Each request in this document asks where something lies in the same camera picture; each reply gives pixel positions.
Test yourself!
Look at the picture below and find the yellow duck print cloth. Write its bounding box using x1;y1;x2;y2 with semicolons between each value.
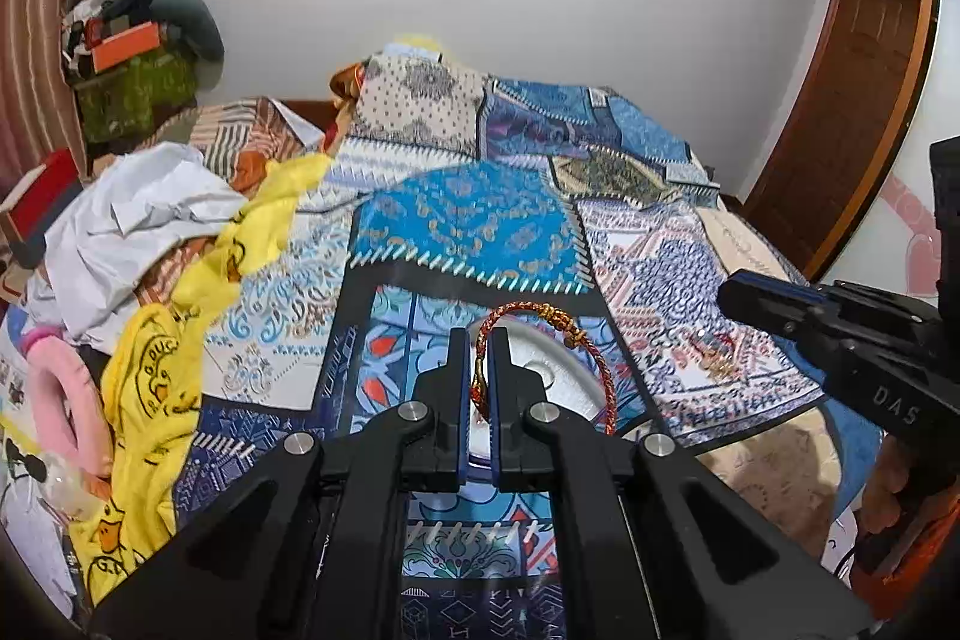
68;152;332;604

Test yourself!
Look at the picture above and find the white crumpled cloth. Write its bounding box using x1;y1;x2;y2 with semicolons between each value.
25;143;245;354

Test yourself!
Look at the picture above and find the dark green bag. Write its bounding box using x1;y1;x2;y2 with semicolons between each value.
149;0;224;62

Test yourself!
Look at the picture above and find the pink fluffy ring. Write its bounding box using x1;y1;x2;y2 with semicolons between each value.
19;323;114;479

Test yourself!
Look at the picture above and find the striped orange brown cloth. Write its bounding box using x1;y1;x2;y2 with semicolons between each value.
151;97;329;197

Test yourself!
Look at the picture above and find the striped brown curtain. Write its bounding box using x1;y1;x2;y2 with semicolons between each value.
2;0;86;190

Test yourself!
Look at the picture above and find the orange box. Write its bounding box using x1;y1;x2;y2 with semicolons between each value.
91;21;161;73

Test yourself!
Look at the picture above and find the brown wooden door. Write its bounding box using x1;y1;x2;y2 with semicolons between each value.
745;0;939;280

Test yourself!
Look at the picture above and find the cream dotted pillow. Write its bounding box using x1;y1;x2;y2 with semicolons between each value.
352;53;487;158

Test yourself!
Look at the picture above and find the blue patchwork bedspread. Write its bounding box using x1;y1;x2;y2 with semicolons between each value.
167;47;887;640

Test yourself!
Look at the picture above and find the red braided cord bracelet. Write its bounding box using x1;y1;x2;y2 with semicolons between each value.
469;299;620;437

